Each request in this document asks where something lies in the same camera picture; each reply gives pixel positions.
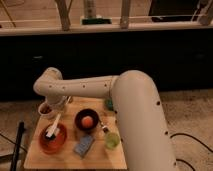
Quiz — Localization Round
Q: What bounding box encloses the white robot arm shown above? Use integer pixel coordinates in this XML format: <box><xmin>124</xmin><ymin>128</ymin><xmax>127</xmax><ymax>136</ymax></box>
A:
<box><xmin>33</xmin><ymin>67</ymin><xmax>179</xmax><ymax>171</ymax></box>

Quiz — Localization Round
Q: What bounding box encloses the dark bowl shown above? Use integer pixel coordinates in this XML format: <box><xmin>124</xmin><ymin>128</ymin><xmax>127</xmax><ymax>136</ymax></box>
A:
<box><xmin>75</xmin><ymin>108</ymin><xmax>99</xmax><ymax>132</ymax></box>

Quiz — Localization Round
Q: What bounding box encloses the green tray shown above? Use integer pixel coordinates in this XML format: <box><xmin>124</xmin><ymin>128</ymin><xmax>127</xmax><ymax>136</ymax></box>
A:
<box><xmin>105</xmin><ymin>99</ymin><xmax>114</xmax><ymax>111</ymax></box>

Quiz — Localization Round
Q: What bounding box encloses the orange fruit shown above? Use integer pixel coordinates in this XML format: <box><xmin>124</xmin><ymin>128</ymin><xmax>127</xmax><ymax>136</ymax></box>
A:
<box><xmin>81</xmin><ymin>116</ymin><xmax>93</xmax><ymax>128</ymax></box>

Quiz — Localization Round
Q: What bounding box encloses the small metal spoon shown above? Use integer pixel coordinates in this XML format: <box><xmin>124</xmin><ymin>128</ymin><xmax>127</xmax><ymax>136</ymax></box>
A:
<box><xmin>99</xmin><ymin>121</ymin><xmax>109</xmax><ymax>133</ymax></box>

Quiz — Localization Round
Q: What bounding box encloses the green cup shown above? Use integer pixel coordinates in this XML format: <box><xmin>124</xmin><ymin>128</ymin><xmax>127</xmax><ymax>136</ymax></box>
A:
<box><xmin>105</xmin><ymin>132</ymin><xmax>120</xmax><ymax>150</ymax></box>

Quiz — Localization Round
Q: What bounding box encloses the blue sponge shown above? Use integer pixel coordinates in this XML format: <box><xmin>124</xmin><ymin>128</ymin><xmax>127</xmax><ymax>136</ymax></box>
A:
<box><xmin>74</xmin><ymin>134</ymin><xmax>94</xmax><ymax>157</ymax></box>

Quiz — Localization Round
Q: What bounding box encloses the white cup with snacks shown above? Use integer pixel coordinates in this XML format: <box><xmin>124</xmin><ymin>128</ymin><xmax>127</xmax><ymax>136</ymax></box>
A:
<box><xmin>38</xmin><ymin>102</ymin><xmax>55</xmax><ymax>119</ymax></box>

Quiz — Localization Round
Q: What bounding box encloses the green box on shelf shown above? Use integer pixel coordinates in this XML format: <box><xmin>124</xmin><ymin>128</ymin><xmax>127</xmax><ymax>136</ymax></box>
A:
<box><xmin>82</xmin><ymin>18</ymin><xmax>112</xmax><ymax>25</ymax></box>

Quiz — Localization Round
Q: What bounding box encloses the black pole stand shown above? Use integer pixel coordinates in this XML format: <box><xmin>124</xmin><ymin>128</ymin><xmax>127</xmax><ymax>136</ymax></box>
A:
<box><xmin>10</xmin><ymin>122</ymin><xmax>25</xmax><ymax>171</ymax></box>

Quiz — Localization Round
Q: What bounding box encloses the black floor cable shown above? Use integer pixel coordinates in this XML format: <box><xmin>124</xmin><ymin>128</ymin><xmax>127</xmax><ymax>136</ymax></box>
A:
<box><xmin>169</xmin><ymin>132</ymin><xmax>213</xmax><ymax>171</ymax></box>

